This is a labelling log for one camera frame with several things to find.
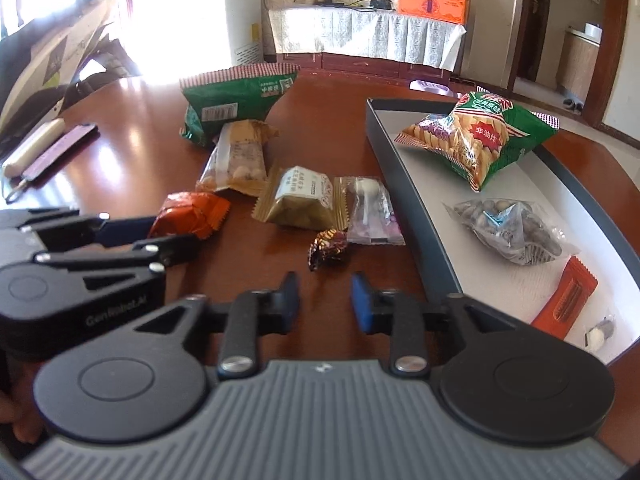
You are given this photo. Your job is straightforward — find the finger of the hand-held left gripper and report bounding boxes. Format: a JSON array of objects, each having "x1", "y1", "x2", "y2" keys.
[
  {"x1": 32, "y1": 233, "x2": 202, "y2": 294},
  {"x1": 20, "y1": 208, "x2": 158, "y2": 252}
]

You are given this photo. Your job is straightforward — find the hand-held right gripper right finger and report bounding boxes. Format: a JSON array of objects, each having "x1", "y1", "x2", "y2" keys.
[{"x1": 351, "y1": 272, "x2": 536, "y2": 379}]

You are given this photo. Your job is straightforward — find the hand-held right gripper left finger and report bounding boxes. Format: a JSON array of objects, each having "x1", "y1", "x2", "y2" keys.
[{"x1": 115, "y1": 272, "x2": 302, "y2": 379}]

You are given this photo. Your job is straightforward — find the orange foil snack packet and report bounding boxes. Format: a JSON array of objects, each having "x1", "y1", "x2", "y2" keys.
[{"x1": 148, "y1": 191, "x2": 232, "y2": 240}]

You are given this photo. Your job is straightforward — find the brown foil candy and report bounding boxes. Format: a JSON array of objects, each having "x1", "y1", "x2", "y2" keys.
[{"x1": 307, "y1": 229, "x2": 350, "y2": 272}]

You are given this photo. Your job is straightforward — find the clear purple candy packet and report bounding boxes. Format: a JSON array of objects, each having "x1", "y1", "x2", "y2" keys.
[{"x1": 334, "y1": 175, "x2": 406, "y2": 247}]

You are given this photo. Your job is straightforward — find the tan gold-edged pastry packet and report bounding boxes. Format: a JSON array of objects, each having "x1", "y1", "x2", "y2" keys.
[{"x1": 251, "y1": 165, "x2": 348, "y2": 231}]

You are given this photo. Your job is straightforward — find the beige snack packet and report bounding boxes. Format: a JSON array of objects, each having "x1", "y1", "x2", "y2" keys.
[{"x1": 196, "y1": 119, "x2": 280, "y2": 197}]

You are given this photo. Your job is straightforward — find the clear bag of nuts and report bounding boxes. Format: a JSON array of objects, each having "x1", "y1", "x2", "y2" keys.
[{"x1": 442, "y1": 198, "x2": 582, "y2": 267}]

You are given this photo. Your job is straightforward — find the green striped-edge snack bag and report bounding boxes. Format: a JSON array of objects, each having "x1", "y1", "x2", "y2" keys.
[
  {"x1": 179, "y1": 64, "x2": 301, "y2": 149},
  {"x1": 395, "y1": 91, "x2": 560, "y2": 193}
]

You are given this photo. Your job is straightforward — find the orange stick snack packet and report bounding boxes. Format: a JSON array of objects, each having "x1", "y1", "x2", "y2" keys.
[{"x1": 530, "y1": 255, "x2": 599, "y2": 335}]

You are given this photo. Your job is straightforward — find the grey box with white inside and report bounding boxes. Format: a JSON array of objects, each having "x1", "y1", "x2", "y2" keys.
[{"x1": 364, "y1": 96, "x2": 640, "y2": 366}]

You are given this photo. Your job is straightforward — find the small white candy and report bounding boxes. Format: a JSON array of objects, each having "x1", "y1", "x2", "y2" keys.
[{"x1": 584, "y1": 316, "x2": 616, "y2": 352}]

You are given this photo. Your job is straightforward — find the person's left hand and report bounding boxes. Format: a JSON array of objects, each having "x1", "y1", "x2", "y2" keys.
[{"x1": 0, "y1": 390, "x2": 38, "y2": 443}]

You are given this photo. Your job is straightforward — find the smartphone in dark case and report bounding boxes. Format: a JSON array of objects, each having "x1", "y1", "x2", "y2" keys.
[{"x1": 21, "y1": 122, "x2": 98, "y2": 182}]

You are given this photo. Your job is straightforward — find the pale rolling pin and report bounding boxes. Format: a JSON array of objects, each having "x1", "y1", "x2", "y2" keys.
[{"x1": 1, "y1": 117, "x2": 67, "y2": 204}]

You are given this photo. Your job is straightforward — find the white chest freezer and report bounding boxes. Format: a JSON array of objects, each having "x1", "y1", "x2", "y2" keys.
[{"x1": 135, "y1": 0, "x2": 262, "y2": 68}]

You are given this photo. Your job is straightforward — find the dark wooden television cabinet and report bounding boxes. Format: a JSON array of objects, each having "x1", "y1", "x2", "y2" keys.
[{"x1": 275, "y1": 50, "x2": 453, "y2": 81}]

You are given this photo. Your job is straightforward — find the pale patterned cabinet cloth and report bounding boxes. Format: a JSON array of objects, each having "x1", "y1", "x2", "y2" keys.
[{"x1": 268, "y1": 6, "x2": 467, "y2": 73}]

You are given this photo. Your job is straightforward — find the wooden kitchen cabinet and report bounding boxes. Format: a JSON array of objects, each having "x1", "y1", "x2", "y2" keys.
[{"x1": 555, "y1": 30, "x2": 598, "y2": 101}]

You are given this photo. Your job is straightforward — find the brown wooden door frame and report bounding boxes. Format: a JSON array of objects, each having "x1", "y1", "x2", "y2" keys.
[{"x1": 507, "y1": 0, "x2": 631, "y2": 128}]

